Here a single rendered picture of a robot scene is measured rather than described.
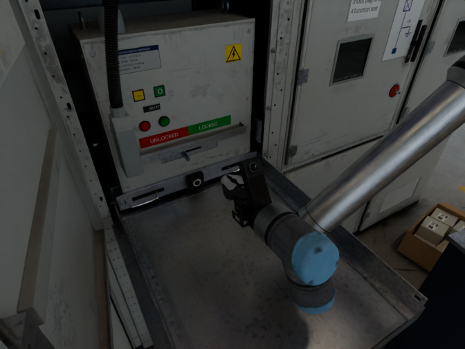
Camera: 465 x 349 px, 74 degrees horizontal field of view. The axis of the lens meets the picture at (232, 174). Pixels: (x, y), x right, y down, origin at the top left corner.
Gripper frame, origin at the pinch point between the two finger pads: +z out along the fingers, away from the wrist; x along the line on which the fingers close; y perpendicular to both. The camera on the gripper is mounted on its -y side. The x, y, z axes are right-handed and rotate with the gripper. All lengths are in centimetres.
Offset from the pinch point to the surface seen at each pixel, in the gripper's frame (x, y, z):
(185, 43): 1.9, -32.0, 20.5
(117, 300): -38, 57, 31
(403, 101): 108, 7, 23
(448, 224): 152, 91, 6
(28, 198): -40.9, -17.0, -14.9
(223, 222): 1.0, 21.5, 8.1
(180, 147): -4.4, -2.1, 21.5
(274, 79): 30.2, -17.4, 18.8
